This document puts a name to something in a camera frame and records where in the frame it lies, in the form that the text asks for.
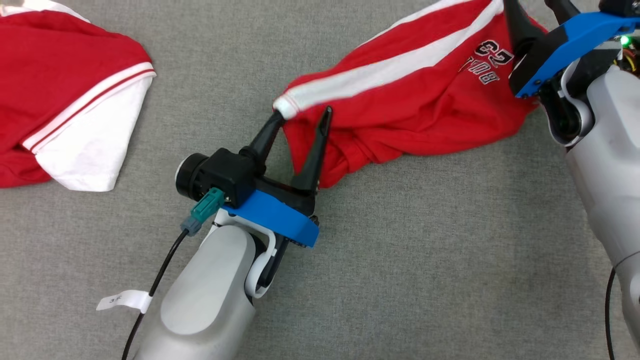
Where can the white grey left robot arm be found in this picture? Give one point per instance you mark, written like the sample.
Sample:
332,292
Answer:
210,300

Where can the red jersey shirt white sleeves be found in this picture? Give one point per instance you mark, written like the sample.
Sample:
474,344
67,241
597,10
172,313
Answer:
60,60

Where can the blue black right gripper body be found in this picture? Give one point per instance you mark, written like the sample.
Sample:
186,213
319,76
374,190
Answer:
565,45

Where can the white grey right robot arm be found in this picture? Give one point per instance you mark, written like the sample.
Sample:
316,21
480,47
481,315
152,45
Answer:
610,150

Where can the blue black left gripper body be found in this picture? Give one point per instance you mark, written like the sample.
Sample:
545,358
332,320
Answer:
275,215

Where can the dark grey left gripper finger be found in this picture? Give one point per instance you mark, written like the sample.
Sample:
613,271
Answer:
315,160
262,145

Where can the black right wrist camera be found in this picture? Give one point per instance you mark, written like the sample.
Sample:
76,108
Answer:
622,6

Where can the red shorts with white stripe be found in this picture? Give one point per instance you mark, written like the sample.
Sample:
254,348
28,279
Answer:
410,105

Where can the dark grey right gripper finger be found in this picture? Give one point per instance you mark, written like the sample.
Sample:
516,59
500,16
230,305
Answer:
564,10
522,27

